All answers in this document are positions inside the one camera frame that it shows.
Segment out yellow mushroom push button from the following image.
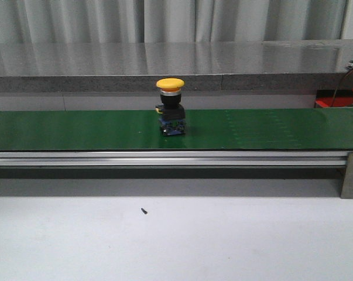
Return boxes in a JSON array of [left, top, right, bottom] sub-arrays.
[[155, 78, 186, 136]]

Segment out red plastic bin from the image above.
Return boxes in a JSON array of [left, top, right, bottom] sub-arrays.
[[314, 90, 353, 108]]

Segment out grey stone shelf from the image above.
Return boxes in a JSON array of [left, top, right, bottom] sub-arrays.
[[0, 40, 353, 92]]

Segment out green conveyor belt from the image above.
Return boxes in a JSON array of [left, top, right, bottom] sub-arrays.
[[0, 108, 353, 151]]

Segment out grey pleated curtain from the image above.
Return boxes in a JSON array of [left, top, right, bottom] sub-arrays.
[[0, 1, 347, 43]]

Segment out aluminium conveyor frame rail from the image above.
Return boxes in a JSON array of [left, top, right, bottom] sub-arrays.
[[0, 150, 349, 166]]

